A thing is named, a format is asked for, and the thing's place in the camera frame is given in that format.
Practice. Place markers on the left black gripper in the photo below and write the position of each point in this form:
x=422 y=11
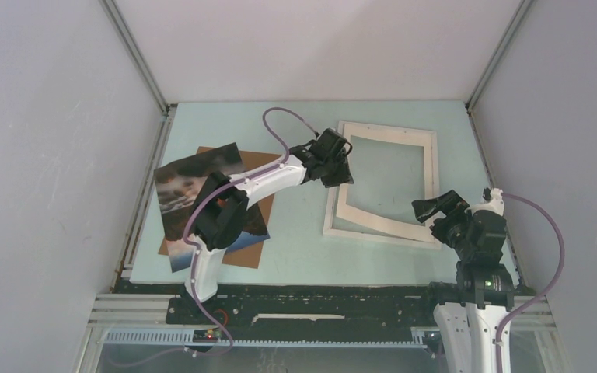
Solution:
x=343 y=175

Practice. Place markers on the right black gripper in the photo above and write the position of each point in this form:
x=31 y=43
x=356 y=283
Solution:
x=450 y=203

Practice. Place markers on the white picture frame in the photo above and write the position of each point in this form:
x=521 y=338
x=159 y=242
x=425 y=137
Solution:
x=386 y=230

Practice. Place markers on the brown backing board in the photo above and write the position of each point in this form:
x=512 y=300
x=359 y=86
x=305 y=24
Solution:
x=257 y=206

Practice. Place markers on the landscape photo print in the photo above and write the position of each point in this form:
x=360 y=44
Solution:
x=185 y=190

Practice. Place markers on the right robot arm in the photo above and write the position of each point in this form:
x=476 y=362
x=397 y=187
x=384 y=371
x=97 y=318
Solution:
x=471 y=313

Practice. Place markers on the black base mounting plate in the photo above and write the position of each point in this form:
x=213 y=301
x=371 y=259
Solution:
x=387 y=314

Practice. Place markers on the left corner aluminium profile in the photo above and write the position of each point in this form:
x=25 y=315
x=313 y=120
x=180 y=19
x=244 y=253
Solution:
x=115 y=15

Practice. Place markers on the corner aluminium profile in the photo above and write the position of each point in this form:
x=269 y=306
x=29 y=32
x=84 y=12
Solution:
x=115 y=15
x=512 y=29

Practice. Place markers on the right corner aluminium profile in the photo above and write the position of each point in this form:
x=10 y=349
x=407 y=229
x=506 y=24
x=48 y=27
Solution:
x=512 y=29

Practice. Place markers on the white toothed cable duct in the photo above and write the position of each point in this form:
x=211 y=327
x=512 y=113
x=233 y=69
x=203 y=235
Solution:
x=185 y=338

